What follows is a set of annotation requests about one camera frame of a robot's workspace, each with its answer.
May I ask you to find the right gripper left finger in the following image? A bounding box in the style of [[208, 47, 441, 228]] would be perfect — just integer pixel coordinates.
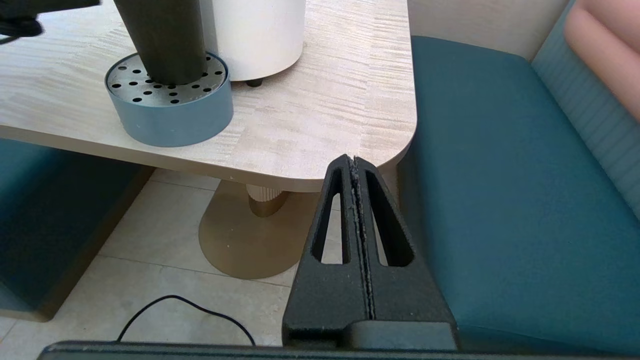
[[282, 154, 374, 348]]

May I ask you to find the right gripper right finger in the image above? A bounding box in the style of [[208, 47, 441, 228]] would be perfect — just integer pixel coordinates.
[[353, 156, 459, 351]]

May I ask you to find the black plastic cup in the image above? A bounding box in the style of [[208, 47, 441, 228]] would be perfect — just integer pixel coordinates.
[[113, 0, 208, 86]]

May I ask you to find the dark blue bench seat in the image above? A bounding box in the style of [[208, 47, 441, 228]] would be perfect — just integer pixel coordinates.
[[397, 35, 640, 357], [0, 137, 156, 322]]

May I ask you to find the round grey drip tray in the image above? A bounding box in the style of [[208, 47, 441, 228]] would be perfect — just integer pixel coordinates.
[[104, 51, 234, 148]]

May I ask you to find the teal ribbed bench backrest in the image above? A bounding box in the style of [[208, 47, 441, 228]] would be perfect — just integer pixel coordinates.
[[531, 0, 640, 221]]

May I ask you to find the large clear water dispenser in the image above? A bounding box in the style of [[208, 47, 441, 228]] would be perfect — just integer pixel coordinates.
[[200, 0, 307, 88]]

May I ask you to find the pink bolster cushion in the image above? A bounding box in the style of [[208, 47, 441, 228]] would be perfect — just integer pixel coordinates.
[[563, 0, 640, 123]]

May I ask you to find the dark table pedestal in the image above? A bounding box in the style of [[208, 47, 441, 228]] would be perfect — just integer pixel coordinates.
[[198, 177, 351, 280]]

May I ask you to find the thin black floor cable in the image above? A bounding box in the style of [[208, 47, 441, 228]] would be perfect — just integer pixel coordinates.
[[117, 294, 257, 347]]

